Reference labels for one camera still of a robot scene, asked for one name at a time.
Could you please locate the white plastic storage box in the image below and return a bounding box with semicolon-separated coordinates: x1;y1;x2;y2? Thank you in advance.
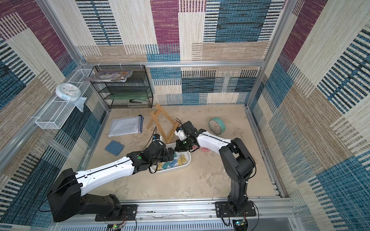
149;151;191;173

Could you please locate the small wooden easel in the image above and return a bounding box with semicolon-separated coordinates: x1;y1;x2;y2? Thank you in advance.
147;104;180;143

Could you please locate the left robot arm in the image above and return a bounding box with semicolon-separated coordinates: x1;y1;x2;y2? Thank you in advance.
47;140;174;222

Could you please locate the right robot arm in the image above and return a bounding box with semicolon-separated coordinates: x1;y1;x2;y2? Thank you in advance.
174;121;256;216

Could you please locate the teal alarm clock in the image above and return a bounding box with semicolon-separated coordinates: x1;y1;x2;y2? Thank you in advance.
209;117;226;135

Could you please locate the blue square cloth pad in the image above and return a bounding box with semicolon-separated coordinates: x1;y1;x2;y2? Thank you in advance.
105;141;124;156

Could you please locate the clear zip document pouch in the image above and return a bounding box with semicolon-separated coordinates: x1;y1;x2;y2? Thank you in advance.
108;115;144;137

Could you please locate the magazine on shelf top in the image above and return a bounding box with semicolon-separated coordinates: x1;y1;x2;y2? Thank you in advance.
83;71;134;82

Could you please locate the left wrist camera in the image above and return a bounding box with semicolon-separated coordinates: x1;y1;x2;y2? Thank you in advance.
152;134;163;141

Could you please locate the black wire mesh shelf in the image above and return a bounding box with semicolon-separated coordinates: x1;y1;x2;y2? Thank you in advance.
86;64;154;109

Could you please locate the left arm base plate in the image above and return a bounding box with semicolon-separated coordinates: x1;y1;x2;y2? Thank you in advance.
95;204;138;222

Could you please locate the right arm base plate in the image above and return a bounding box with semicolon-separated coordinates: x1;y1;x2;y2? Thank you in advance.
214;201;257;218

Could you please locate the white round wall clock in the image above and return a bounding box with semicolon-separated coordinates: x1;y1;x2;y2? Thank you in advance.
55;83;82;102

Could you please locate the white wire wall basket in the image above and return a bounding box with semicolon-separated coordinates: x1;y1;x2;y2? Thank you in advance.
35;68;91;130

